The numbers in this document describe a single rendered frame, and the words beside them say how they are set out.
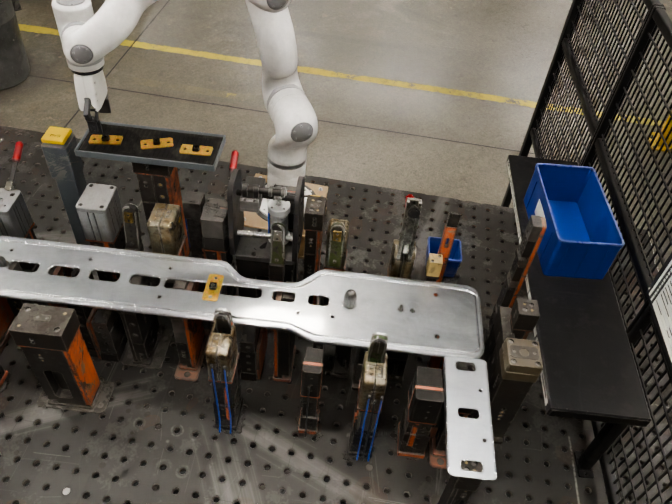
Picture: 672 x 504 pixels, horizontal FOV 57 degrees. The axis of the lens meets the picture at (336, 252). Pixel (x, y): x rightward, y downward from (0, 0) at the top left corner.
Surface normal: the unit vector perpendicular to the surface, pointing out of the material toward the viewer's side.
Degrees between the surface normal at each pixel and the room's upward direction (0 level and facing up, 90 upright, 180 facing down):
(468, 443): 0
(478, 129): 0
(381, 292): 0
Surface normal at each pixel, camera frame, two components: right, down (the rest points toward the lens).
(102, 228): -0.09, 0.72
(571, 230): 0.07, -0.69
